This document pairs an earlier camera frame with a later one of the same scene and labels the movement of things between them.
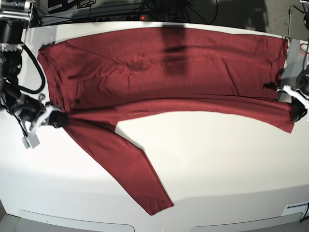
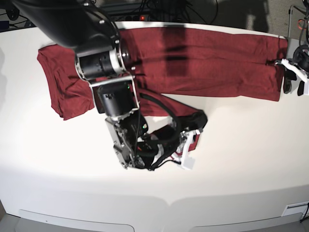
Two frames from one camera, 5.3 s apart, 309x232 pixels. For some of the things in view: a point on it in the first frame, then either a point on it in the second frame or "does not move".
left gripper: [29, 109] to [161, 142]
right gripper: [298, 110] to [301, 66]
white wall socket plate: [295, 208] does not move
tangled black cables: [178, 10] does not move
